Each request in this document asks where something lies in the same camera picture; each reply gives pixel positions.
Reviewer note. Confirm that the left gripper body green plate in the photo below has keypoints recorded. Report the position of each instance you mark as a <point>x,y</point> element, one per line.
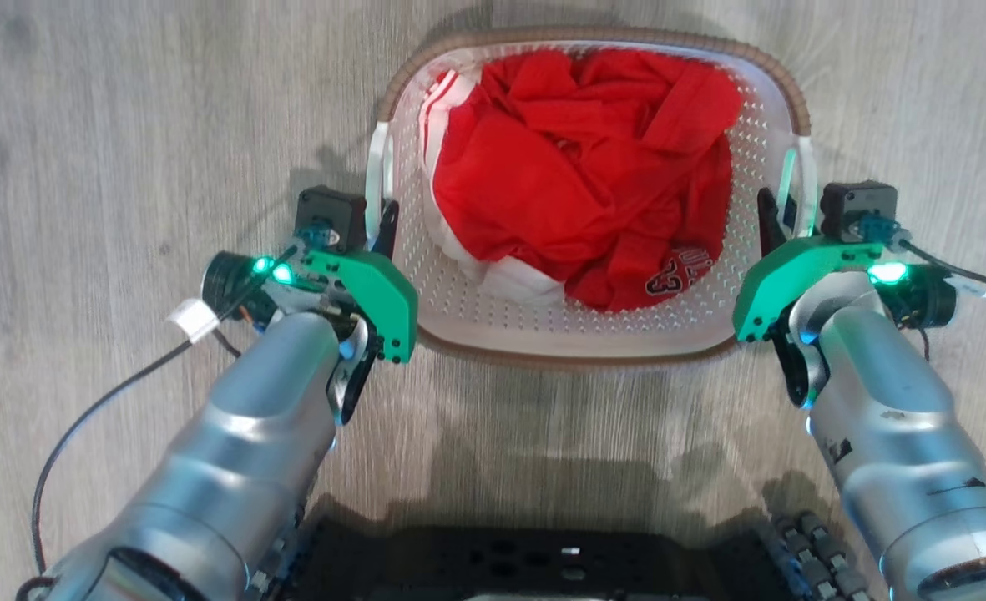
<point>376,292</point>

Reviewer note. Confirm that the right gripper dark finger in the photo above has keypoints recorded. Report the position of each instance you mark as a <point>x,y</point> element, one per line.
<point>770,224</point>

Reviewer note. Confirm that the right gripper body green plate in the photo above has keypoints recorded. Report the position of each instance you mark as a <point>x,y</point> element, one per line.
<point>781,280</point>

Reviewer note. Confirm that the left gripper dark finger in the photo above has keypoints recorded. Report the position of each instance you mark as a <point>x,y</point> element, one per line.
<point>388,227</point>

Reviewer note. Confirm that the white laundry basket brown rim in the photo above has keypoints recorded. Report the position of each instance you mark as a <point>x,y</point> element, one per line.
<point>543,330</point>

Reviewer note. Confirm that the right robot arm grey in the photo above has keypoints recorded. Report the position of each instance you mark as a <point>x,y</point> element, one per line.
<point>893,434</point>

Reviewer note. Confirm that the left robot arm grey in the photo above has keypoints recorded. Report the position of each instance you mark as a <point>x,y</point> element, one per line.
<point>234,467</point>

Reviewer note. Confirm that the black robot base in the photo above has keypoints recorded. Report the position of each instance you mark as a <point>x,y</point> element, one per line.
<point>534,563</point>

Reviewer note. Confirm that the red and white garment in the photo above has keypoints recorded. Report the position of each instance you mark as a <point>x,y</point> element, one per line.
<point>559,184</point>

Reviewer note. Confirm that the right base roller wheel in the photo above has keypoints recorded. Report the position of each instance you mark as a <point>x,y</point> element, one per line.
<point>822,555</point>

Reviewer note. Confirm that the base roller wheel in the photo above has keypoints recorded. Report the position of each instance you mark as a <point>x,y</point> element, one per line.
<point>822,555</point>
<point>280,555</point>

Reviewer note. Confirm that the left base roller wheel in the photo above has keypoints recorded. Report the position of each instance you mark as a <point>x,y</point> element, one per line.
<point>280,555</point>

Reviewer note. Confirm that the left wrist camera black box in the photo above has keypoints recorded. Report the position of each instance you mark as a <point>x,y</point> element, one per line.
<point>330,215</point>

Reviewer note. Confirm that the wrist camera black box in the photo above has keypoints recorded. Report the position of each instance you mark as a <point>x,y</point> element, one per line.
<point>330,215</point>
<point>858,209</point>

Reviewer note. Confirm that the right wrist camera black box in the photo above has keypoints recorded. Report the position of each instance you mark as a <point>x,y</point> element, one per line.
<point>858,209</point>

